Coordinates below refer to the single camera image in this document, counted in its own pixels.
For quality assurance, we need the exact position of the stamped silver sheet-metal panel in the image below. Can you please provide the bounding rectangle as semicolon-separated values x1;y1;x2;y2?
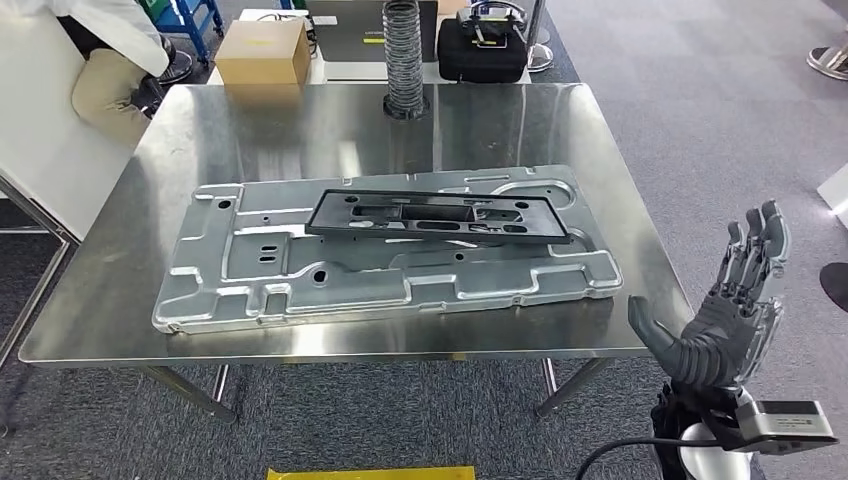
152;165;624;336

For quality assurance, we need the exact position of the white partition board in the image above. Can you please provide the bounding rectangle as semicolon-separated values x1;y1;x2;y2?
0;13;155;243

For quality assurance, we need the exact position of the black camera cable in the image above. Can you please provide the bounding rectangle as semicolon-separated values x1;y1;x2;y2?
572;435;740;480

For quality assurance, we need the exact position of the brown cardboard box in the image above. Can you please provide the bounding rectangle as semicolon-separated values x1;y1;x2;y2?
213;18;313;87

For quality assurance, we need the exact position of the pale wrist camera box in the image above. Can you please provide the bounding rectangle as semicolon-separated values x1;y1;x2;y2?
733;399;839;456

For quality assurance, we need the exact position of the person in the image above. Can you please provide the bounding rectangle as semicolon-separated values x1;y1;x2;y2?
19;0;175;137

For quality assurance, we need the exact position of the blue metal cart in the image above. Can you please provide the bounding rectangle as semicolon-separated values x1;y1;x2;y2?
139;0;227;53

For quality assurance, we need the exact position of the black round base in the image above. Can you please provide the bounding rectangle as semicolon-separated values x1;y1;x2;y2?
819;261;848;314

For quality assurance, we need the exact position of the grey corrugated hose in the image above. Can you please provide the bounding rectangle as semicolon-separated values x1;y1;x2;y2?
380;0;429;122

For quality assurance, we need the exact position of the black plastic panel part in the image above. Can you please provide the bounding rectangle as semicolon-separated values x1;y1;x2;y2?
304;188;572;245

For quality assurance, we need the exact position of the steel tube frame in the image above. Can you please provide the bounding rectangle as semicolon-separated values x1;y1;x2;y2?
0;173;82;439

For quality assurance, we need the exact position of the black chair base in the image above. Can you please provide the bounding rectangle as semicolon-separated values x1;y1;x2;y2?
157;34;195;85

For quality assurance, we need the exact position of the chrome stanchion post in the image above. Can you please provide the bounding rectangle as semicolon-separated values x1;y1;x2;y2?
525;0;556;73

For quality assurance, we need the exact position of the white board corner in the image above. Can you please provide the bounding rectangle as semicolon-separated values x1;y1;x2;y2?
816;162;848;230

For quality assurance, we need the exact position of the black carrying case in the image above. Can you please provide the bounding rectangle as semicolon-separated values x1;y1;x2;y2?
437;18;529;85

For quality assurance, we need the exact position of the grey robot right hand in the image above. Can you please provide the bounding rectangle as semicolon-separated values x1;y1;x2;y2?
627;199;793;392

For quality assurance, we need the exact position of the black device with yellow label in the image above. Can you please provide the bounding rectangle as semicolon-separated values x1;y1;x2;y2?
457;1;529;49

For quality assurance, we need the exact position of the stainless steel workbench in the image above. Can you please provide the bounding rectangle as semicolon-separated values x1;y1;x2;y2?
18;82;695;425

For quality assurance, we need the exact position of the chrome stanchion base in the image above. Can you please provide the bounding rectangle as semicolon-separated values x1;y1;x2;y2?
806;44;848;83

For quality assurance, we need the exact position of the dark grey equipment case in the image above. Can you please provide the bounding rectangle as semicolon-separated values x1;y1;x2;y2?
305;0;440;64

